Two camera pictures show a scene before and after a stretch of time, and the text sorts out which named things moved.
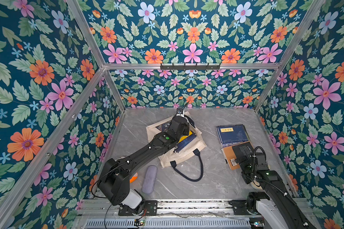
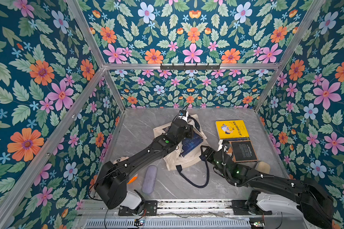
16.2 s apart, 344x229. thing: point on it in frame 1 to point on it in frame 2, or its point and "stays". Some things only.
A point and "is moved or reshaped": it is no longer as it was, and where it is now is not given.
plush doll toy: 134,178 stays
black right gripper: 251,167 to 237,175
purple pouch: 148,185 stays
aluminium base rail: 172,214 stays
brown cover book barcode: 235,154 stays
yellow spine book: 184,137 is moved or reshaped
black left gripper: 185,127 stays
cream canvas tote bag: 172,157 is moved or reshaped
